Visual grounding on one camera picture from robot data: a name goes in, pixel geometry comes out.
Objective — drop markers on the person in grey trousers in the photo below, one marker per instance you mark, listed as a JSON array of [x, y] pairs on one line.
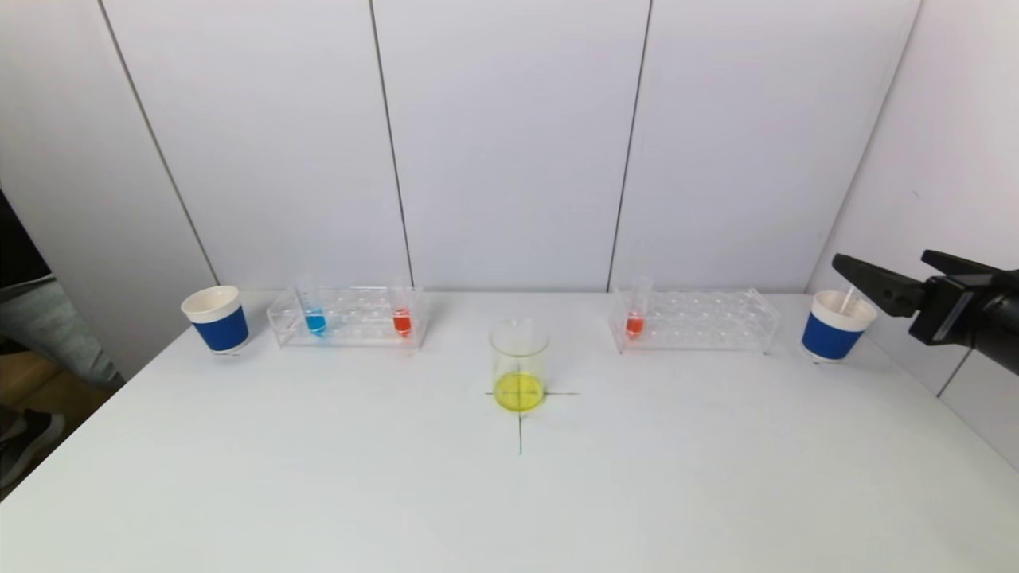
[[48, 326]]

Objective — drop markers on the clear acrylic test tube rack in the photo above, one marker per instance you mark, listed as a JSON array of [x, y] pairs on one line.
[[358, 330], [700, 330]]

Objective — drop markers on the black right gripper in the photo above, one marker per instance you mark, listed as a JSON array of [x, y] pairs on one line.
[[949, 310]]

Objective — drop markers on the blue white paper cup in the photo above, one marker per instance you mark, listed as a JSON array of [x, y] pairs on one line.
[[221, 330], [832, 338]]

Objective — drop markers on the test tube with red liquid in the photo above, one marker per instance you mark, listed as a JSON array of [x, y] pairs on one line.
[[634, 325], [402, 322]]

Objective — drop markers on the test tube with yellow pigment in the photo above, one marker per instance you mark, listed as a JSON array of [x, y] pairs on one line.
[[849, 301]]

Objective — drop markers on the test tube with blue liquid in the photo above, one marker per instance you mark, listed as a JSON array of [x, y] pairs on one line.
[[316, 322]]

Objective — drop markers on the clear glass beaker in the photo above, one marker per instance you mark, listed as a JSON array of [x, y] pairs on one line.
[[519, 390]]

